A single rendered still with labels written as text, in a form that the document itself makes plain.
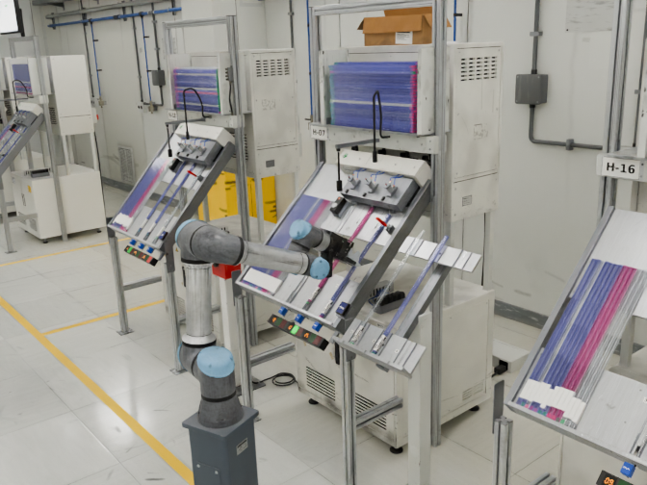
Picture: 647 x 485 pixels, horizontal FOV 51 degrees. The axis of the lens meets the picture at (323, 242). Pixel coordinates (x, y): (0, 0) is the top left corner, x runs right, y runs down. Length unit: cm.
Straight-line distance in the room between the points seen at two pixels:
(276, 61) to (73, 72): 325
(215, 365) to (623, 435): 120
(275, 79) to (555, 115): 159
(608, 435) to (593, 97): 237
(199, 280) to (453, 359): 134
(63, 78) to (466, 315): 480
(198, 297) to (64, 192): 474
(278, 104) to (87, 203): 343
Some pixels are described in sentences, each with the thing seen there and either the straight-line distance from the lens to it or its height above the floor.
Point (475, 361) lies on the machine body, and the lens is 327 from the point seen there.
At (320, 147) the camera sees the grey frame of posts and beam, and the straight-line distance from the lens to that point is 324.
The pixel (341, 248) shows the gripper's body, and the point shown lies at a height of 99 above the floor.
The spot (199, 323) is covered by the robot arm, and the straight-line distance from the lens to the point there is 232.
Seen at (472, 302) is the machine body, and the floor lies 60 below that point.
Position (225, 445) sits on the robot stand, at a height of 51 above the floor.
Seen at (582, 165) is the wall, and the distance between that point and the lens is 405.
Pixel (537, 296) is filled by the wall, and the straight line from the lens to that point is 438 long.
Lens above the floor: 174
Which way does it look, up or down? 16 degrees down
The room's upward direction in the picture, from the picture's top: 2 degrees counter-clockwise
